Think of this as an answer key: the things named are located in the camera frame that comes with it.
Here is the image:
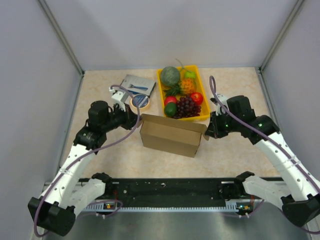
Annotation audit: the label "red tomato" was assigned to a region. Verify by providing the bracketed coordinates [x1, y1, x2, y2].
[164, 96, 177, 106]

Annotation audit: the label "dark purple grapes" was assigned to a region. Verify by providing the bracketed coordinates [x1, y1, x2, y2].
[173, 96, 201, 119]

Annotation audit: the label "green apple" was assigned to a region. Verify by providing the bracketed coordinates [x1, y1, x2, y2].
[183, 70, 197, 80]

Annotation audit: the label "purple cable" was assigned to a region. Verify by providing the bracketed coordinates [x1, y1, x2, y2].
[33, 84, 141, 238]
[208, 75, 320, 235]

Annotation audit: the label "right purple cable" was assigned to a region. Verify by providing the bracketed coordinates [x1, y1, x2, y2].
[208, 75, 320, 235]

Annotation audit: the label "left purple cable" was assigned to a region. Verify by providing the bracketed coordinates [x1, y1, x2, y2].
[33, 84, 141, 238]

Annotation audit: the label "green avocado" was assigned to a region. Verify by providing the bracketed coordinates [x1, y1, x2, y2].
[164, 102, 177, 118]

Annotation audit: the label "green melon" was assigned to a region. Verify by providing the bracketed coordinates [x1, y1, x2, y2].
[160, 66, 181, 87]

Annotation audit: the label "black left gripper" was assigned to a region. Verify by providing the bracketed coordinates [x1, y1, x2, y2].
[102, 102, 143, 133]

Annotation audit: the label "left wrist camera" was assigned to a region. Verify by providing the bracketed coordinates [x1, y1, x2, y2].
[109, 87, 129, 112]

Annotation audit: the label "masking tape roll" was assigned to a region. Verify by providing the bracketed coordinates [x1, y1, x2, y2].
[130, 93, 150, 111]

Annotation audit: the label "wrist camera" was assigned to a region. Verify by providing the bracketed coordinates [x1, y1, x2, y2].
[109, 87, 129, 112]
[210, 93, 229, 116]

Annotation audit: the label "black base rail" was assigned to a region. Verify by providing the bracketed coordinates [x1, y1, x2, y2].
[49, 176, 308, 213]

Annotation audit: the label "yellow plastic tray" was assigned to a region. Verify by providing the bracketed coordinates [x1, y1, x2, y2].
[156, 65, 211, 121]

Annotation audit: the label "small orange pineapple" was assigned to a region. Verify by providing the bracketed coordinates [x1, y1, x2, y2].
[164, 78, 197, 97]

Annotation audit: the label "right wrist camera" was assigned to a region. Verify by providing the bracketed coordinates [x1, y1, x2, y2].
[210, 93, 229, 116]

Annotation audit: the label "blue razor box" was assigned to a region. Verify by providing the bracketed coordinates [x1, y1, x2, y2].
[120, 74, 156, 97]

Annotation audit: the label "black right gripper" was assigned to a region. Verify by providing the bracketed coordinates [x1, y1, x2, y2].
[204, 109, 241, 139]

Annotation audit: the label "brown cardboard box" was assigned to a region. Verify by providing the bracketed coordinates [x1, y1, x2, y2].
[139, 113, 209, 158]

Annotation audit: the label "red apple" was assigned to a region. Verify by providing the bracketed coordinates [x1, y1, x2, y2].
[190, 92, 204, 106]

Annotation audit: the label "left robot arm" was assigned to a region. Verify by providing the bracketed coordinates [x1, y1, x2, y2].
[28, 100, 141, 238]

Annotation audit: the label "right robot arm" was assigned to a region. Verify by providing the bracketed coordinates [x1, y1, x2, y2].
[205, 94, 320, 227]

